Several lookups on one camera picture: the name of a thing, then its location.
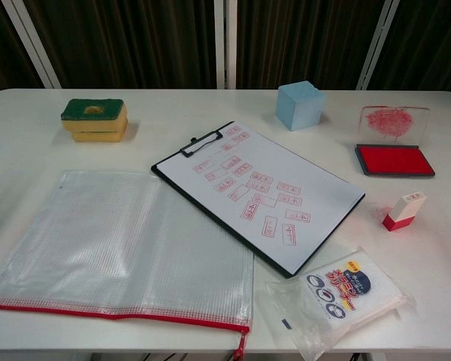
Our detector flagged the yellow sponge holed green top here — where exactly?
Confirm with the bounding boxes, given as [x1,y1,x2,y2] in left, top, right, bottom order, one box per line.
[61,98,129,133]

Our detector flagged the black clipboard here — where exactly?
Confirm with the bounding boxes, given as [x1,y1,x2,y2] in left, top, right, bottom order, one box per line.
[151,120,366,279]

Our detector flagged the red ink pad clear lid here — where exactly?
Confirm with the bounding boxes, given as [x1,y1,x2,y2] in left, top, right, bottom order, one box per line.
[354,105,436,178]

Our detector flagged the white slanted frame post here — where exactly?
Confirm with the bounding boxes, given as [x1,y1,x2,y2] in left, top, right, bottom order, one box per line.
[355,0,399,90]
[2,0,63,89]

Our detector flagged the white vertical frame post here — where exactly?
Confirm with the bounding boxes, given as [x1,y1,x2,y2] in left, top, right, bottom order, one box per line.
[213,0,238,90]

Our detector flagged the plain yellow sponge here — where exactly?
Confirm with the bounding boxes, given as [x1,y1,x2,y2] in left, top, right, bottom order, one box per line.
[71,119,129,143]

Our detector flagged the packaged white melamine sponge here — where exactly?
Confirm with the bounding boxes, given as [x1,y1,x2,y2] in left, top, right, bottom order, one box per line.
[265,246,418,360]

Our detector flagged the white paper red stamp marks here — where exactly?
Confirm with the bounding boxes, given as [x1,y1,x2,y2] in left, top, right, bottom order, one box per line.
[156,122,365,275]

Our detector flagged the red white rubber stamp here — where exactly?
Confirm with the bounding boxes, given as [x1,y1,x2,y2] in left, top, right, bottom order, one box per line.
[382,192,426,232]

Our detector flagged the dark pleated curtain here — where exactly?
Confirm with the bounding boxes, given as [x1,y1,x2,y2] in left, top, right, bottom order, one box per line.
[0,0,451,97]

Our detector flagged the light blue foam cube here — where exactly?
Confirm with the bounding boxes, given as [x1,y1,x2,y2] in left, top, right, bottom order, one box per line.
[277,80,327,132]

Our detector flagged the clear mesh pouch red zipper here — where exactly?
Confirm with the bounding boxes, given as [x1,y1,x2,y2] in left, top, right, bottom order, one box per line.
[0,169,255,361]

